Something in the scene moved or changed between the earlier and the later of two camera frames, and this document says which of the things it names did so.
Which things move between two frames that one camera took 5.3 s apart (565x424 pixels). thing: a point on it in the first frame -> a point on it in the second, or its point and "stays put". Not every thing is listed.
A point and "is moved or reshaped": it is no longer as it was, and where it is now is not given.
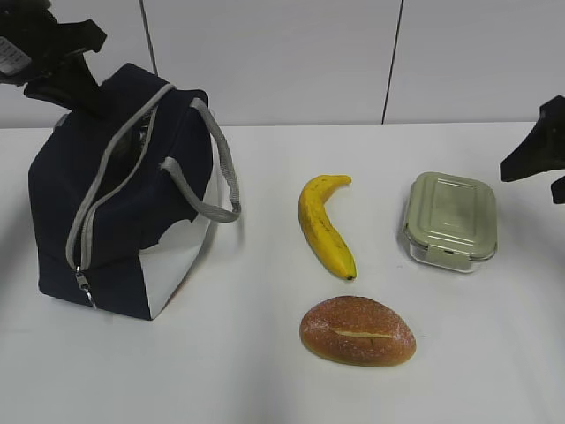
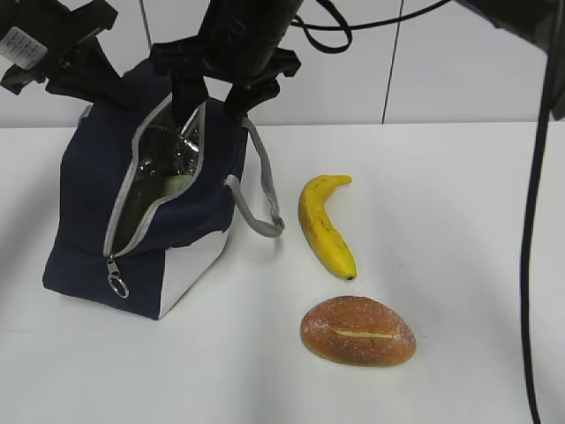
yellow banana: (317, 226) stays put
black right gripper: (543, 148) -> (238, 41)
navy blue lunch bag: (123, 189) is moved or reshaped
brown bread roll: (357, 330) stays put
